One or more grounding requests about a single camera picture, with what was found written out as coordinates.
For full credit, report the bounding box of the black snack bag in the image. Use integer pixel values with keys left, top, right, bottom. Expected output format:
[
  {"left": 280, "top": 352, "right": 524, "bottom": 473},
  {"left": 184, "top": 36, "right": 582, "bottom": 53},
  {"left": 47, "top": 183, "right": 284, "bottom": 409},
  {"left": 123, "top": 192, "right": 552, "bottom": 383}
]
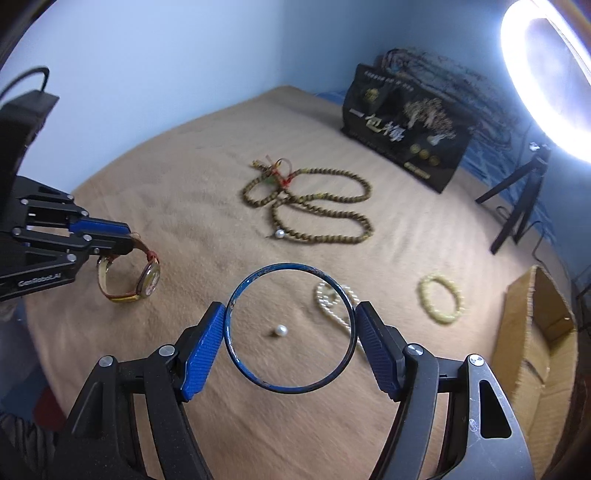
[{"left": 342, "top": 64, "right": 476, "bottom": 193}]

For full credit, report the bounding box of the gold wristwatch red strap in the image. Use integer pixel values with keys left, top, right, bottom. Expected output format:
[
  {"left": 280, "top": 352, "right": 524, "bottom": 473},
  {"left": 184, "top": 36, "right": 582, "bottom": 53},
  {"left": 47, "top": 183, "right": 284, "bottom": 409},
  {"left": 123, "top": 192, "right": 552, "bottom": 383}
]
[{"left": 95, "top": 233, "right": 163, "bottom": 304}]

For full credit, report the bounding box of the white pearl necklace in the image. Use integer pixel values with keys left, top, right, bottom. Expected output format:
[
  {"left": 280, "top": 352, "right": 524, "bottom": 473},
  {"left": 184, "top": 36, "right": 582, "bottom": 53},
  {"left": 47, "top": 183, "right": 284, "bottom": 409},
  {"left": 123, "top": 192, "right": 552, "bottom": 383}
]
[{"left": 313, "top": 280, "right": 364, "bottom": 345}]

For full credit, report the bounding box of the blue bangle ring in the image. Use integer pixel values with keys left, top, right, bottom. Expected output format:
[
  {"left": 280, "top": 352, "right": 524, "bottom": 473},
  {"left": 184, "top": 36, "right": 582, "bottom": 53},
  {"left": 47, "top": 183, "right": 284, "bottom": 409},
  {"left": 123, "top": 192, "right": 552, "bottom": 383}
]
[{"left": 222, "top": 262, "right": 360, "bottom": 396}]

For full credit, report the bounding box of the white ring light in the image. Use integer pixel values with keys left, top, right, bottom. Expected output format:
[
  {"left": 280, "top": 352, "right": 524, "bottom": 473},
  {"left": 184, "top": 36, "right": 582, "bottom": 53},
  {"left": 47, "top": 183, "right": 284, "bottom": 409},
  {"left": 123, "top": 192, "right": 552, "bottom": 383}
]
[{"left": 500, "top": 0, "right": 590, "bottom": 163}]

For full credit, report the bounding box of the cardboard box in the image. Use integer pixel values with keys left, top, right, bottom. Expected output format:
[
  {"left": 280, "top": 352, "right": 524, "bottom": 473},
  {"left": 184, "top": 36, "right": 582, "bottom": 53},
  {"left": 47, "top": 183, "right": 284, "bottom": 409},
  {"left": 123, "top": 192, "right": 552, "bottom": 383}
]
[{"left": 491, "top": 266, "right": 578, "bottom": 479}]

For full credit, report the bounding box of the yellow bead bracelet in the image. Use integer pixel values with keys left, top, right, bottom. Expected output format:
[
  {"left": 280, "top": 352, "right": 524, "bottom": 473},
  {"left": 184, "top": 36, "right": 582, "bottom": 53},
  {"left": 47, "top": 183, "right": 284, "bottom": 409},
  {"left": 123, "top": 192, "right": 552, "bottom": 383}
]
[{"left": 417, "top": 273, "right": 466, "bottom": 325}]

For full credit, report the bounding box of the black tripod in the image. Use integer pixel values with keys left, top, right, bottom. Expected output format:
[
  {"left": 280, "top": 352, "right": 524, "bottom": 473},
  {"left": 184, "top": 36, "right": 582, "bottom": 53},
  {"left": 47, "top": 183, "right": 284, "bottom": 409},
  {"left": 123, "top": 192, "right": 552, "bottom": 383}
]
[{"left": 475, "top": 142, "right": 553, "bottom": 256}]

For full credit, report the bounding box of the long wooden bead necklace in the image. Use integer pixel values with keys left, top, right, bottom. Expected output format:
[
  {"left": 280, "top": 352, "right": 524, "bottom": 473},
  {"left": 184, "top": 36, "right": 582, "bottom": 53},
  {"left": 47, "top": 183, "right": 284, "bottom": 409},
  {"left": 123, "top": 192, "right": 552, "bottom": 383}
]
[{"left": 241, "top": 157, "right": 376, "bottom": 245}]

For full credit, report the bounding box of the loose white pearl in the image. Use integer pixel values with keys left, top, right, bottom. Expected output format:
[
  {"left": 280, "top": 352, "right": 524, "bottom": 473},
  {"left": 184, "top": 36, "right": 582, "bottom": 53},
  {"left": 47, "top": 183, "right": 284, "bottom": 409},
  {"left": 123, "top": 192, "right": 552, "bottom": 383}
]
[{"left": 274, "top": 324, "right": 288, "bottom": 337}]

